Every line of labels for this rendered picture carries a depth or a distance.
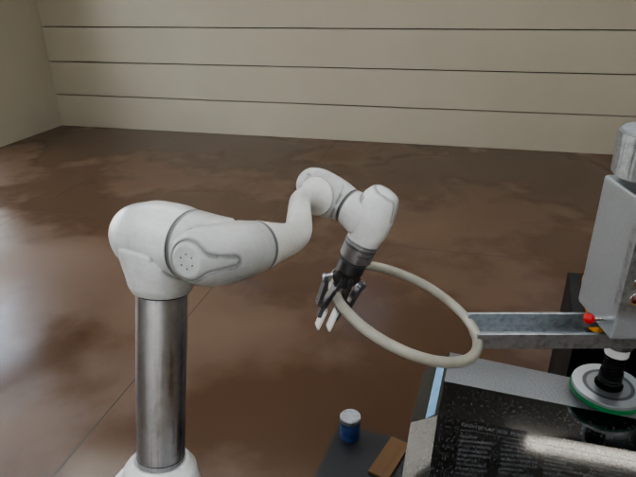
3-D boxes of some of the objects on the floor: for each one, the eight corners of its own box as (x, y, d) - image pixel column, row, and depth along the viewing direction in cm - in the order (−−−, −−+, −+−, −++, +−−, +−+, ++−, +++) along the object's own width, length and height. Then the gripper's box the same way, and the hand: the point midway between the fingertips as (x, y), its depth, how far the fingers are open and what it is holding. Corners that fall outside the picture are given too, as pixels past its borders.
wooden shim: (391, 437, 271) (391, 435, 270) (410, 446, 266) (410, 444, 265) (367, 472, 252) (367, 470, 251) (387, 482, 247) (387, 480, 246)
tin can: (356, 426, 278) (356, 406, 273) (362, 441, 269) (363, 420, 264) (337, 431, 276) (337, 411, 270) (343, 445, 267) (344, 425, 262)
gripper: (331, 260, 143) (299, 331, 152) (384, 272, 149) (350, 340, 158) (324, 246, 149) (294, 315, 158) (375, 256, 155) (343, 323, 164)
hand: (326, 318), depth 157 cm, fingers closed on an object, 3 cm apart
